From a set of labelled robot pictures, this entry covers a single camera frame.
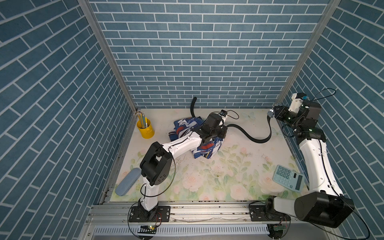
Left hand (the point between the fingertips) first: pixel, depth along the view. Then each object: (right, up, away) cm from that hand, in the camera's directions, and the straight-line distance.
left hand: (230, 128), depth 86 cm
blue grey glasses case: (-57, -29, -5) cm, 65 cm away
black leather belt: (+10, -2, +4) cm, 11 cm away
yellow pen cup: (-52, -3, +10) cm, 53 cm away
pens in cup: (-55, +5, +10) cm, 56 cm away
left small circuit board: (-43, -49, -14) cm, 67 cm away
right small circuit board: (+20, -47, -16) cm, 53 cm away
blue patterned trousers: (-13, -12, +4) cm, 18 cm away
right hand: (+22, +11, -12) cm, 27 cm away
